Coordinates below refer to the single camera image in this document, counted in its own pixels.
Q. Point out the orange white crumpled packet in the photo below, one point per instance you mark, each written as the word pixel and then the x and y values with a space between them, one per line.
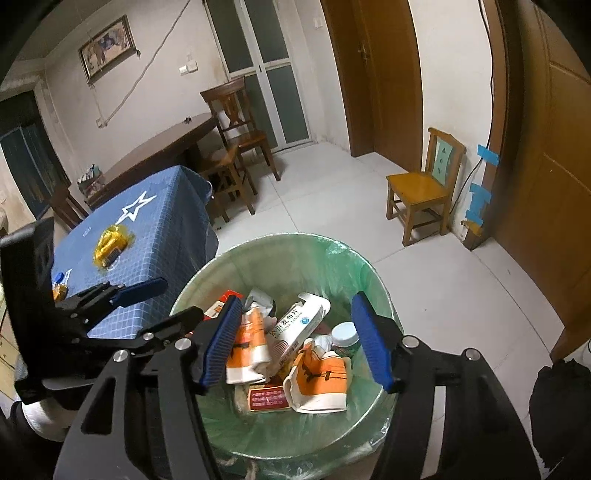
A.
pixel 249 341
pixel 318 374

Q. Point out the white lid green jar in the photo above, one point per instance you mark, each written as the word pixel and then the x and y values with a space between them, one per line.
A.
pixel 345 336

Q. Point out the dark wooden dining chair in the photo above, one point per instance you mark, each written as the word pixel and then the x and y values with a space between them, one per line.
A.
pixel 231 170
pixel 67 205
pixel 240 124

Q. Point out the frosted glass door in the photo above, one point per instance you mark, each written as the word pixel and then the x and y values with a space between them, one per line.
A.
pixel 272 69

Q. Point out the light wooden door panel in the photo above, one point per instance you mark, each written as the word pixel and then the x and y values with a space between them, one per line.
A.
pixel 549 184

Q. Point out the black bag with red band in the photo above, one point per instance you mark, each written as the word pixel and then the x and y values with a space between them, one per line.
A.
pixel 91 180

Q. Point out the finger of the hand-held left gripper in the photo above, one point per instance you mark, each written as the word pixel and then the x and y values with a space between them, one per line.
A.
pixel 143 290
pixel 175 321

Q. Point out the brown cardboard piece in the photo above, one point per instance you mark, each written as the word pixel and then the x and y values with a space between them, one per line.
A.
pixel 473 235

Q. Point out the trash bin with green bag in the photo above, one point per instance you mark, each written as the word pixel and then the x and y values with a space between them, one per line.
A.
pixel 323 267

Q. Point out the brown wooden door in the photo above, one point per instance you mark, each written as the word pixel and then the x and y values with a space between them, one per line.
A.
pixel 378 78

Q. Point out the blue star checked tablecloth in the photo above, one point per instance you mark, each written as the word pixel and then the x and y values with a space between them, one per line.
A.
pixel 152 230

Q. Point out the small wooden chair teal back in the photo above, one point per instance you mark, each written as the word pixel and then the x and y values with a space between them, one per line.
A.
pixel 415 184

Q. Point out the framed wall picture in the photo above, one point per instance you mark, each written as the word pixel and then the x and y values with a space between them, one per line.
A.
pixel 106 48

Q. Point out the white paper box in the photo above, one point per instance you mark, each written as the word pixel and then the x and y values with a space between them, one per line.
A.
pixel 300 323

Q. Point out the blue tape strip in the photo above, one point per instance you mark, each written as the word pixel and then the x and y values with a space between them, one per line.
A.
pixel 489 156
pixel 479 205

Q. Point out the person's left hand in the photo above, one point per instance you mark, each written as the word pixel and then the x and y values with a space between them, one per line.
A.
pixel 46 417

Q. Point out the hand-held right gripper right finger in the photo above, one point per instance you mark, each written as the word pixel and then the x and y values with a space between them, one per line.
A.
pixel 371 341

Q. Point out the white double light switch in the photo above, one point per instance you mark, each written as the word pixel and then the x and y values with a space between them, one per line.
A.
pixel 188 68

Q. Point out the yellow plastic wrapper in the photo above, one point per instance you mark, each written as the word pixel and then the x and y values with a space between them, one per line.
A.
pixel 113 247

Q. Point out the dark window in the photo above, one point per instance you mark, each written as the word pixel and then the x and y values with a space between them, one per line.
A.
pixel 27 157

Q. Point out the round dark wooden table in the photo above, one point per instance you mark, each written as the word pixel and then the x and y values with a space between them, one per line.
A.
pixel 147 152

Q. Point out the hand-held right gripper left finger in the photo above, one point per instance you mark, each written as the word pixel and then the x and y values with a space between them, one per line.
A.
pixel 221 341

